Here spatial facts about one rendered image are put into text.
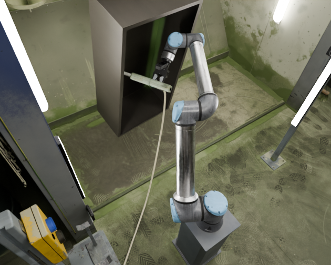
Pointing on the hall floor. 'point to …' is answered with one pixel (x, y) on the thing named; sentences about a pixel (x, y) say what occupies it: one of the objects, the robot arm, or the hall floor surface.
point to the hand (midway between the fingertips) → (155, 85)
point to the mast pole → (292, 131)
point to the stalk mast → (15, 238)
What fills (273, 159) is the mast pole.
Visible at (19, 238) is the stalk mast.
